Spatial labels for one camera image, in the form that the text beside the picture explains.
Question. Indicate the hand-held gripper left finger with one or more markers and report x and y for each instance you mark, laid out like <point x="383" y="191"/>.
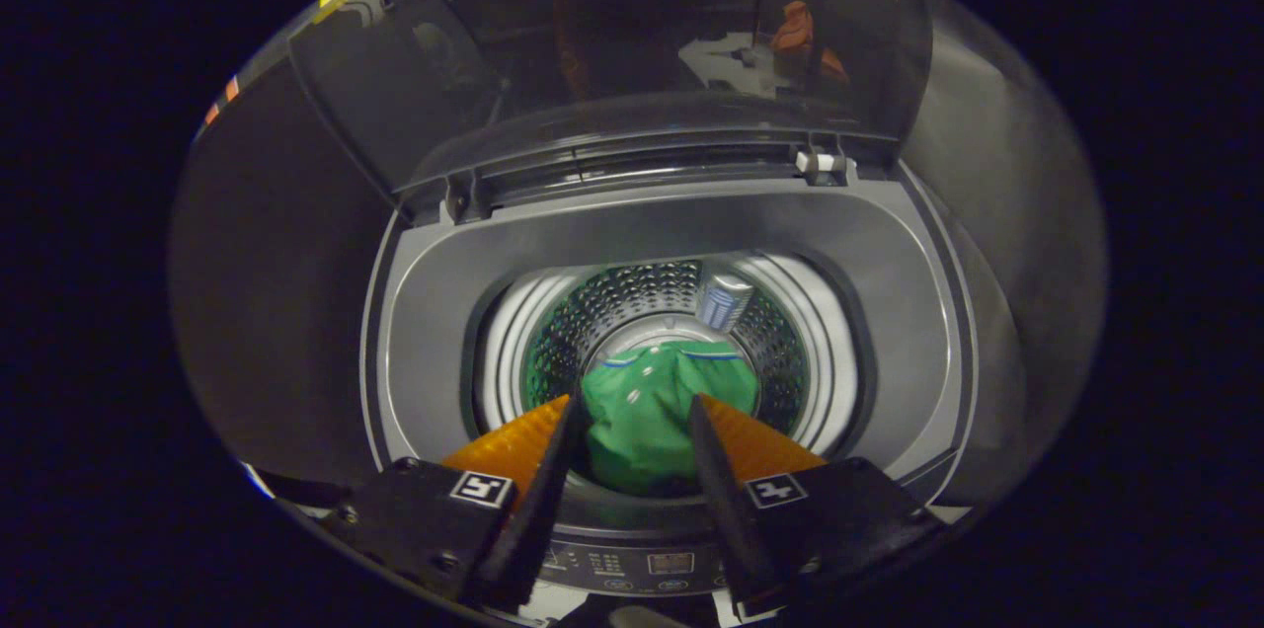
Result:
<point x="538" y="510"/>

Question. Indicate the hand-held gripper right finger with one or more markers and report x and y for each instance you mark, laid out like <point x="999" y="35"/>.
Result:
<point x="726" y="510"/>

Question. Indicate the green polo shirt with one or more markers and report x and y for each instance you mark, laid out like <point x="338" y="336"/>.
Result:
<point x="652" y="431"/>

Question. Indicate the dark washing machine lid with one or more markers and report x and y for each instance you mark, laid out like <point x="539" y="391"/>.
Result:
<point x="612" y="45"/>

